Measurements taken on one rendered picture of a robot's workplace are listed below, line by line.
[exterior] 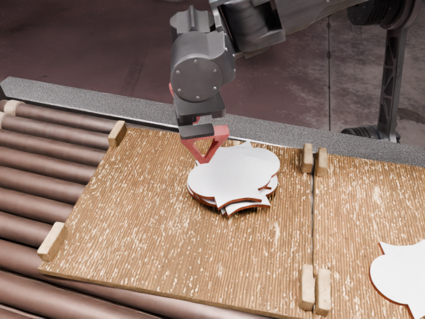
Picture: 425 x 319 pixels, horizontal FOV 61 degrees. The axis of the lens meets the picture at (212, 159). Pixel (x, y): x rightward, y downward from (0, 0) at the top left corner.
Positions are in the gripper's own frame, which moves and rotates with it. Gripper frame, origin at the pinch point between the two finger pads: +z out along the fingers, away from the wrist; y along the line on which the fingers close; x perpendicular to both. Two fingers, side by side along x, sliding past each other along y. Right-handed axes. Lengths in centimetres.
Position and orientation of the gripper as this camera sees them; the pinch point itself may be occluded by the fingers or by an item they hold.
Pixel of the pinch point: (198, 138)
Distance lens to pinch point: 58.1
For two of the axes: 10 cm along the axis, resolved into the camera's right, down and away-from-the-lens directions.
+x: 9.8, -1.5, 1.3
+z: 0.1, 7.0, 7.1
